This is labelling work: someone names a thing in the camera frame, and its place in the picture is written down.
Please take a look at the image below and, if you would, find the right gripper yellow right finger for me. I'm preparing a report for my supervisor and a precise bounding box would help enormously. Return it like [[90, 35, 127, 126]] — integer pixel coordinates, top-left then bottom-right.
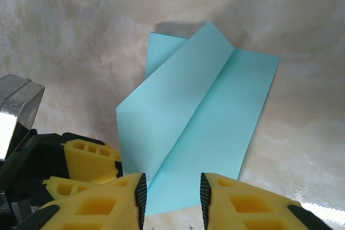
[[199, 172, 327, 230]]

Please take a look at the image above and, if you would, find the light blue paper sheet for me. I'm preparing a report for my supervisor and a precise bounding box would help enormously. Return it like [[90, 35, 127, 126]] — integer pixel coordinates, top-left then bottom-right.
[[115, 20, 281, 217]]

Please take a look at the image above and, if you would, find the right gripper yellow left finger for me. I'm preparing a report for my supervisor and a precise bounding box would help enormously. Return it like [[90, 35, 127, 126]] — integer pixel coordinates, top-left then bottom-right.
[[16, 172, 148, 230]]

